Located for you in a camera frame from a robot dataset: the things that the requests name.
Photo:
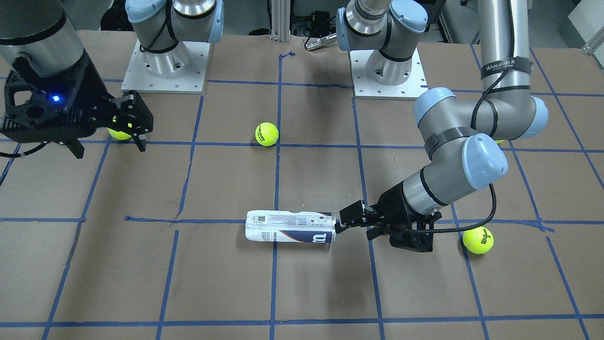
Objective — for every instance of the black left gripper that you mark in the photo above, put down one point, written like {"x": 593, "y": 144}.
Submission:
{"x": 395, "y": 209}

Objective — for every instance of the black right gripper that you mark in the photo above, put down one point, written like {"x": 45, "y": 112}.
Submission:
{"x": 96, "y": 106}

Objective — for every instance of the tennis ball can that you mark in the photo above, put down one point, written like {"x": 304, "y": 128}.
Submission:
{"x": 287, "y": 226}

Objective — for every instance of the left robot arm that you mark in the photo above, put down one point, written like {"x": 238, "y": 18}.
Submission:
{"x": 460, "y": 137}

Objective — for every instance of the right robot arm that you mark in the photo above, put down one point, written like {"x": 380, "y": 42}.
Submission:
{"x": 43, "y": 30}

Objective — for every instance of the tennis ball front Wilson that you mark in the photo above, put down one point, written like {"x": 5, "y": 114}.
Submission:
{"x": 478, "y": 241}

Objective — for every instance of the tennis ball centre Head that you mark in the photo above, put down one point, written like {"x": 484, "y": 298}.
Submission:
{"x": 266, "y": 134}

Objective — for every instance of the silver metal cylinder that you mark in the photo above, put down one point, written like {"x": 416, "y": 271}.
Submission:
{"x": 321, "y": 42}

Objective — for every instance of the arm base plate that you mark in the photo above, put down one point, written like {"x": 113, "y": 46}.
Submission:
{"x": 375, "y": 77}
{"x": 182, "y": 70}

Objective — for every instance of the aluminium frame post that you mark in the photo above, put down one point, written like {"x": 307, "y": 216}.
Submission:
{"x": 280, "y": 19}

